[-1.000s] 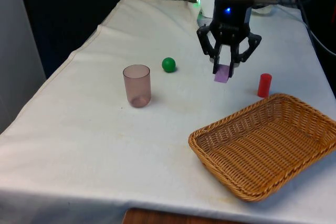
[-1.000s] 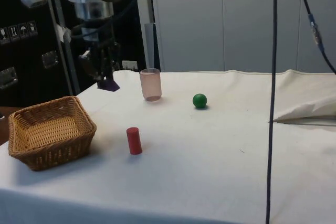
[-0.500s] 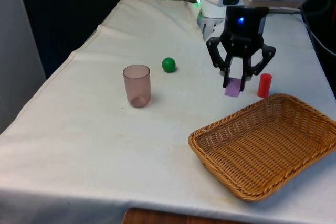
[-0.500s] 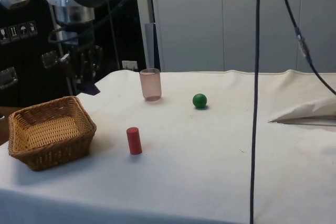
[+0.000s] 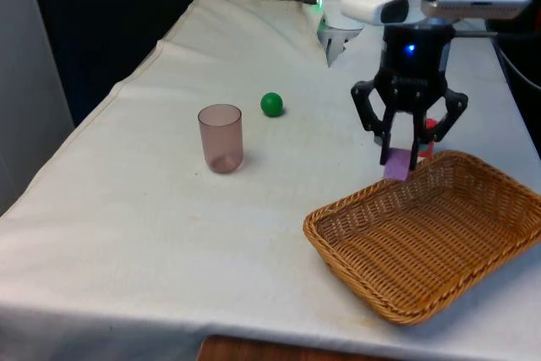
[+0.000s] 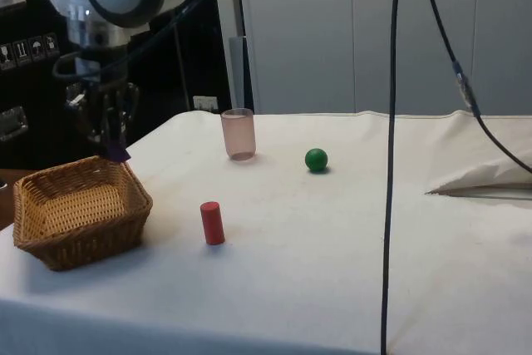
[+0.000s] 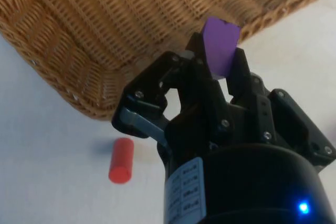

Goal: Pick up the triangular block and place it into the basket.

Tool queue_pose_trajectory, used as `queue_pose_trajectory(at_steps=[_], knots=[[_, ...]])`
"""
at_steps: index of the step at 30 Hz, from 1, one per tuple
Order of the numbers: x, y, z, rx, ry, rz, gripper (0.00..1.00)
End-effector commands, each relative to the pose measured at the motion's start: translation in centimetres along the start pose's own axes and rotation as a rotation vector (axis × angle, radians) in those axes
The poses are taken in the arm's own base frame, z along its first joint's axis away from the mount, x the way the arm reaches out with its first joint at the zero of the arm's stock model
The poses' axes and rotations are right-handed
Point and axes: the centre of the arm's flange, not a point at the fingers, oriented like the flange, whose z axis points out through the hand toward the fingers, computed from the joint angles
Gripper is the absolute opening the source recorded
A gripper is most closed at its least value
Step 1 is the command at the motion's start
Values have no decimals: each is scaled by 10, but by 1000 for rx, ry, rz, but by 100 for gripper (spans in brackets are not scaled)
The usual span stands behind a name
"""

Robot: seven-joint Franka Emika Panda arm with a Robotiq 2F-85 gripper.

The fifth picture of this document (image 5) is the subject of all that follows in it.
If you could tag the wicker basket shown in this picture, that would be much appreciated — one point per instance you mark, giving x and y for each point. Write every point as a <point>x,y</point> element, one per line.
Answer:
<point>422,242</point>

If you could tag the red block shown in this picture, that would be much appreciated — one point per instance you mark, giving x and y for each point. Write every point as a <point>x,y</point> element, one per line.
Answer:
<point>429,125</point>

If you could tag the purple triangular block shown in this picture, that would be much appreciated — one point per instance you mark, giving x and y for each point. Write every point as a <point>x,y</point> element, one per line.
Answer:
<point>396,166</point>

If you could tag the green ball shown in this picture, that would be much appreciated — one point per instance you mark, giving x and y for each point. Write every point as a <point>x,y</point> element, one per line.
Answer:
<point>271,105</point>

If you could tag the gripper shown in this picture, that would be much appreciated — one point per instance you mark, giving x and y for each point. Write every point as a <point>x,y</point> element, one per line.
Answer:
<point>416,65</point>

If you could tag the see-through pink cup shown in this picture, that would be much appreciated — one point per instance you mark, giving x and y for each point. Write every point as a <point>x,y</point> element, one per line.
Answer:
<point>220,141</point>

